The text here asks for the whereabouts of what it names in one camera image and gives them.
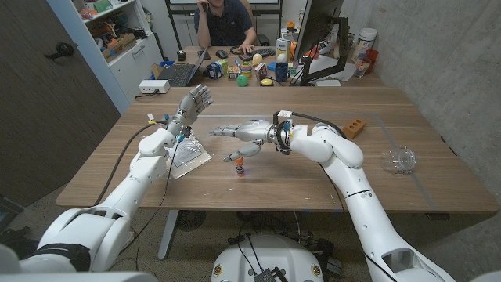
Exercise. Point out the small brown card box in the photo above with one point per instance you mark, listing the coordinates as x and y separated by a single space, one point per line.
261 71

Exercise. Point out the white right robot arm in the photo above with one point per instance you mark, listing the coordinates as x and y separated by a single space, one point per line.
352 184

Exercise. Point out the cream plastic egg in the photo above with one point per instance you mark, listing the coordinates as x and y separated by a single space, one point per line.
257 59

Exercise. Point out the black computer mouse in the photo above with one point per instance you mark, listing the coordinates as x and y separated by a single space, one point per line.
222 54

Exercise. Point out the clear plastic bag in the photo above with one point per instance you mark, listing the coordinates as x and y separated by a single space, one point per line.
192 154

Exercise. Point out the black round fan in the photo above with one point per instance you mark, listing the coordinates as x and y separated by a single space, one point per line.
190 220

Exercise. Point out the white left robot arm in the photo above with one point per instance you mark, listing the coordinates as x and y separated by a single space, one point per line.
145 172

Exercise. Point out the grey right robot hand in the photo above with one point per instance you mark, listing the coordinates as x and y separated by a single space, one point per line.
254 131

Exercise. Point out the dark open laptop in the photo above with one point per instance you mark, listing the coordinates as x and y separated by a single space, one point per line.
180 73

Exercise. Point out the white plastic egg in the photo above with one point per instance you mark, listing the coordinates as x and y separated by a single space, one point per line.
281 58

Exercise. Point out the black computer monitor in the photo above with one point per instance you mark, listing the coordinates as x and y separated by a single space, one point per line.
315 23

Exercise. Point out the white shelf cabinet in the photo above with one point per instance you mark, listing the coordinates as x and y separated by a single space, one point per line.
133 66

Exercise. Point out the dark blue mug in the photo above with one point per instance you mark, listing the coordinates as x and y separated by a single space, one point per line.
281 72

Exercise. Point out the yellow round toy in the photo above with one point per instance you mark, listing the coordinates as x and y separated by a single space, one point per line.
267 82

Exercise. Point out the clear plastic cup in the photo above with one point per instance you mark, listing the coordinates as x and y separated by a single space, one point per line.
399 160

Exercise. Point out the person in dark shirt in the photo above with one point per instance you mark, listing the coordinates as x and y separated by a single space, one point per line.
227 23

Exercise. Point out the colourful stacking cups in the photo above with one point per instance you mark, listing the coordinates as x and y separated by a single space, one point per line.
246 69

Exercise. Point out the green small box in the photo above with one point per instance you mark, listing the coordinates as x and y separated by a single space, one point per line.
222 66

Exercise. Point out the cardboard box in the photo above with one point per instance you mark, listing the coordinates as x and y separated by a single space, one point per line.
119 47

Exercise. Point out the green plastic egg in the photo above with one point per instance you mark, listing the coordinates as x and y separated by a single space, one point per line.
242 80

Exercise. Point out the black keyboard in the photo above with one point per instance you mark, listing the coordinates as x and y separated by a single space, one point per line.
258 53

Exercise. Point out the white paper sheet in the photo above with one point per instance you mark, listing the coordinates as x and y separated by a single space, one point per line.
329 64

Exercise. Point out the white power box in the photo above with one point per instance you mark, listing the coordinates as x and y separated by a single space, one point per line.
153 86

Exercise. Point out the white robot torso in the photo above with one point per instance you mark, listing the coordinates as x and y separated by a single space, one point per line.
268 256

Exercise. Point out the white wipes canister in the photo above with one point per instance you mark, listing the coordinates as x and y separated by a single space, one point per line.
365 43

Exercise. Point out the orange capped glue stick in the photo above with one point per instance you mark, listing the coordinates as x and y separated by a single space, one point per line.
240 168

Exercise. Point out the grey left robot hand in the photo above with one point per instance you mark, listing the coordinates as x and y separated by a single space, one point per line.
189 107

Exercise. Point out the red plastic cup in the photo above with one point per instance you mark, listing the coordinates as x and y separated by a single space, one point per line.
372 58

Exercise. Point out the brown block with holes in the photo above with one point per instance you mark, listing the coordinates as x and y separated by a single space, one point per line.
354 127

